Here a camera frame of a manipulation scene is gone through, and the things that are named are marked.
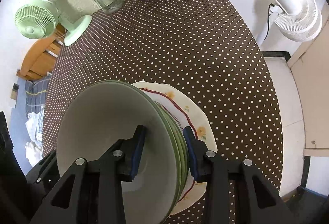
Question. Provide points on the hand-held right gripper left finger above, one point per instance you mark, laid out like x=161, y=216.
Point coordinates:
x=137, y=154

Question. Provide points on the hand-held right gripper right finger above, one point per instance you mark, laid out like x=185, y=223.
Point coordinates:
x=191, y=157

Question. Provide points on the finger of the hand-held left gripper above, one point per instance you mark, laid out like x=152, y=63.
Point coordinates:
x=43, y=167

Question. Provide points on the large yellow floral plate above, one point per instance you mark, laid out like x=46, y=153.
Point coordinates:
x=200, y=116

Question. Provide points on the patterned bowl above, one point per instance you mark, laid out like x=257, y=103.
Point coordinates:
x=102, y=121

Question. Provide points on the white cloth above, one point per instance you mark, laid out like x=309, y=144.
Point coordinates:
x=32, y=154

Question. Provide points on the brown polka dot tablecloth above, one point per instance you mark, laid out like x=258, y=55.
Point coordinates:
x=192, y=46

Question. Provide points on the green desk fan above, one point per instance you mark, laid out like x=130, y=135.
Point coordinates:
x=36, y=21

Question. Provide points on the white fan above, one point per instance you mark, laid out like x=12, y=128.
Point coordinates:
x=293, y=10

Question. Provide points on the beige wall socket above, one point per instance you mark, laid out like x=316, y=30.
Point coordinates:
x=12, y=95

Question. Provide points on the dark wall switch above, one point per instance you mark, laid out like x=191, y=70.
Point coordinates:
x=16, y=87

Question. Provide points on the grey wall socket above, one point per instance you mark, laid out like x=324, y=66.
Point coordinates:
x=18, y=72

